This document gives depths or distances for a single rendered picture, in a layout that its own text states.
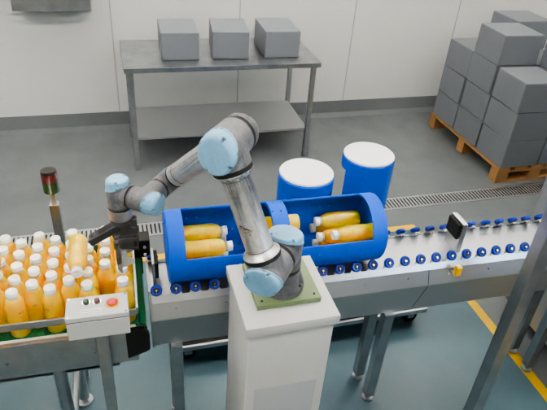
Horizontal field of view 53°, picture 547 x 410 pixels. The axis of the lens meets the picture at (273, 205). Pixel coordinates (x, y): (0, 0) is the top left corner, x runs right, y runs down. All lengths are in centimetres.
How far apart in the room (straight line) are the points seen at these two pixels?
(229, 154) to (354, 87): 465
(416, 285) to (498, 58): 309
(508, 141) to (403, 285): 288
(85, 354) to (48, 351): 13
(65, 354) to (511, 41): 426
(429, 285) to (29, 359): 164
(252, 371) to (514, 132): 369
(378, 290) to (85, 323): 121
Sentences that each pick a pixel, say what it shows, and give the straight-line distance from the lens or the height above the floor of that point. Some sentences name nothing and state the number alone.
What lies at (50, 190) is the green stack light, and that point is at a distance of 243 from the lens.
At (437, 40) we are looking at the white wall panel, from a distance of 630.
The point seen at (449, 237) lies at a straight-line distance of 267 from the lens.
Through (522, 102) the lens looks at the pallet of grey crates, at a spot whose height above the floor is 77.
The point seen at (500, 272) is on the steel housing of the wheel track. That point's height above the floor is 86.
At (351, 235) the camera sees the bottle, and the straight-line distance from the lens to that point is 226.
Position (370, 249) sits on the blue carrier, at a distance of 227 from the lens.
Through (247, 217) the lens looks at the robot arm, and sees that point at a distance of 156.
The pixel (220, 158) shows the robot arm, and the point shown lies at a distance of 147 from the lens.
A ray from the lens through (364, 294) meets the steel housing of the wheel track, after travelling 243.
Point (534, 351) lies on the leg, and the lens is 347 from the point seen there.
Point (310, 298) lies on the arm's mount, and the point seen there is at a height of 117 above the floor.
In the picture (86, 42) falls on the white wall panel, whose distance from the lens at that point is 534.
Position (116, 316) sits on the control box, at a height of 109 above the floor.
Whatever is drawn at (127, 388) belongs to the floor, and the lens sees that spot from 313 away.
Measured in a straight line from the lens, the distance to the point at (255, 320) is 181.
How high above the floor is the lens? 244
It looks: 34 degrees down
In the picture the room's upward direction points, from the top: 5 degrees clockwise
